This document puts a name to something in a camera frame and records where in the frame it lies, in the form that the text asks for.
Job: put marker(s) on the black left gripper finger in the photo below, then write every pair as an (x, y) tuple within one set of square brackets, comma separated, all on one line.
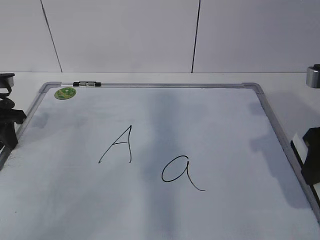
[(311, 167)]

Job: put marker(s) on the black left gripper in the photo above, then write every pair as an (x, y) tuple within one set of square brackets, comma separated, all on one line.
[(9, 116)]

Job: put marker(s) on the white board eraser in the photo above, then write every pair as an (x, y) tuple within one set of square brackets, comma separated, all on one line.
[(300, 151)]

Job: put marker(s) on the round green sticker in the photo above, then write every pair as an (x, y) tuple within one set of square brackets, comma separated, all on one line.
[(65, 93)]

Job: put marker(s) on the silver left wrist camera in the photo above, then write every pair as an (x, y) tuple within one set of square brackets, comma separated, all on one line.
[(6, 80)]

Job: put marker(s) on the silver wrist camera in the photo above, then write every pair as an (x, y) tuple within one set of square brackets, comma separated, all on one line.
[(6, 80), (313, 76)]

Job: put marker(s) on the white board with grey frame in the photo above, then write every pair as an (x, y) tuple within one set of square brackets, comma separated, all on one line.
[(154, 162)]

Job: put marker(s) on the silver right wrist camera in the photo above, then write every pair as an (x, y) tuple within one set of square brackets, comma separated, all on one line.
[(313, 76)]

